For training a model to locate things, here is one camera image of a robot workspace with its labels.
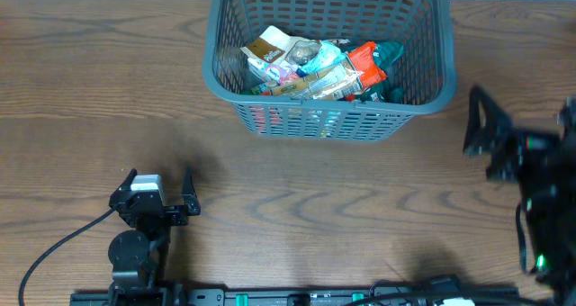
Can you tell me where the orange biscuit pack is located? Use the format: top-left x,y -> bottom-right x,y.
260,40 -> 388,102

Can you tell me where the green Nescafe coffee bag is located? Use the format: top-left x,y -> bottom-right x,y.
342,41 -> 405,104

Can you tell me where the Kleenex tissue multipack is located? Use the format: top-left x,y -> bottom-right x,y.
247,58 -> 300,86

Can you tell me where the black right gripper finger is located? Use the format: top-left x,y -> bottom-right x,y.
557,96 -> 576,131
463,85 -> 512,157

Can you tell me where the beige paper pouch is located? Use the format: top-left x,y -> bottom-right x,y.
240,24 -> 352,68

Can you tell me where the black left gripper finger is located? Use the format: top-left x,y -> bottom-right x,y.
118,168 -> 138,192
181,167 -> 199,206

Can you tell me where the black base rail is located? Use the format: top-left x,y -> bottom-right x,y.
69,283 -> 521,306

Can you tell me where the grey plastic basket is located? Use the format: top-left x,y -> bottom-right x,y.
202,0 -> 456,141

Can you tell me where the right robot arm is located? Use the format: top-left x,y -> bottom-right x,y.
463,85 -> 575,305

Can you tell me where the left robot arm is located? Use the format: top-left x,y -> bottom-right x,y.
108,169 -> 201,305

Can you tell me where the light green small packet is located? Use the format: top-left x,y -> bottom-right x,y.
297,40 -> 346,77

